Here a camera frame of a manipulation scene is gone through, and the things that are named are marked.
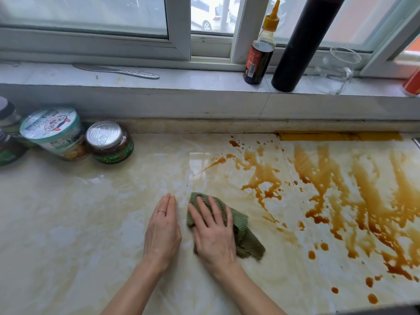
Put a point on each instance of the person's left forearm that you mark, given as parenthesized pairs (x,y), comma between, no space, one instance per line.
(137,288)

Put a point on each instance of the dark lidded jar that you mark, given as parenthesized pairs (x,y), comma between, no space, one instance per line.
(8,116)

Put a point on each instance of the person's right middle finger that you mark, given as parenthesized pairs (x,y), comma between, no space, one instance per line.
(206,213)

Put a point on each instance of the white car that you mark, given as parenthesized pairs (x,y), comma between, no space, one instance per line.
(208,14)

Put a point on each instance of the dark jar with green label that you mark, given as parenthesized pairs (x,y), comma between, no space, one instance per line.
(9,149)

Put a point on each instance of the white sliding window frame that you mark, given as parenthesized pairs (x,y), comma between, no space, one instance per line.
(179,29)

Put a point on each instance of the clear glass pitcher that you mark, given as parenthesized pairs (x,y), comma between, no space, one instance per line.
(338,73)

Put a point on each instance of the glass jar with metal lid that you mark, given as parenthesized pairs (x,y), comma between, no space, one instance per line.
(110,144)

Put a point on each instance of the green knitted cleaning cloth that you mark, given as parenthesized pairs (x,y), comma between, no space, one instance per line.
(249,241)

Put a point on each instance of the metal table knife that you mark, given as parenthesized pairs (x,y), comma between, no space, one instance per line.
(124,72)

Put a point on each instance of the sauce bottle with yellow cap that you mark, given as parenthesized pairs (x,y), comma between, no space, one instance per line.
(259,60)

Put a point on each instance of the red drink can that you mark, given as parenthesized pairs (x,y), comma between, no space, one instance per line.
(412,83)

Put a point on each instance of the white teal lidded tub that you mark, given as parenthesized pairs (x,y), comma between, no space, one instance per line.
(54,127)

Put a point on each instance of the person's right little finger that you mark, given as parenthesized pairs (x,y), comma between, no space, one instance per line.
(230,226)

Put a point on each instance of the person's right hand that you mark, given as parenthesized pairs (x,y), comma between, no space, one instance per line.
(215,244)

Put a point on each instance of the person's right forearm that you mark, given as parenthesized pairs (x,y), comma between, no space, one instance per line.
(244,291)

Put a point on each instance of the brown sauce spill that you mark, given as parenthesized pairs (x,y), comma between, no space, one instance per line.
(367,200)

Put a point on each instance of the tall dark sauce bottle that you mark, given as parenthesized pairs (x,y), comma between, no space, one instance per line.
(302,45)

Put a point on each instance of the person's left fingers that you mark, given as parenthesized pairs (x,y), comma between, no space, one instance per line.
(165,209)

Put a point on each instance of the person's left hand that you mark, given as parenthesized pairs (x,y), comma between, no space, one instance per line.
(162,237)

